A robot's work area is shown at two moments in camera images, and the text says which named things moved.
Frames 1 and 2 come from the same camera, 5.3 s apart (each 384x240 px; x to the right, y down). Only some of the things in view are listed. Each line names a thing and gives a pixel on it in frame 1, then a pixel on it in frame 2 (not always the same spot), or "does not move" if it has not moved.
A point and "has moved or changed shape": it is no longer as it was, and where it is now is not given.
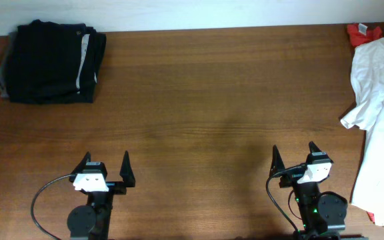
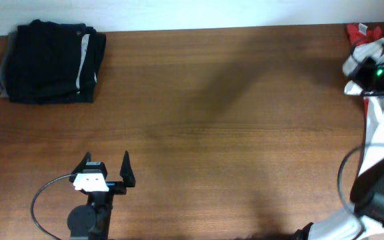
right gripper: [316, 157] -> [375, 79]
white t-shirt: [378, 73] has moved or changed shape
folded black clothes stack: [47, 63] does not move
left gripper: [117, 186] does not move
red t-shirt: [357, 38] does not move
